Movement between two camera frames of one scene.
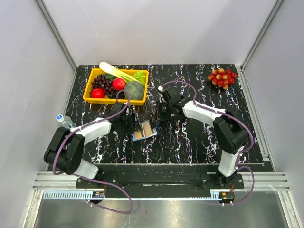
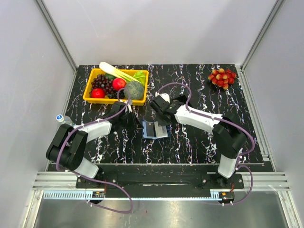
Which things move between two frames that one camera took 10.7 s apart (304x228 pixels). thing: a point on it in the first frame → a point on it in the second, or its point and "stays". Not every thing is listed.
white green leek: [110, 70] stays
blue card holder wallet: [154, 130] → [160, 131]
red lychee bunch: [222, 78] stays
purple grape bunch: [101, 81] stays
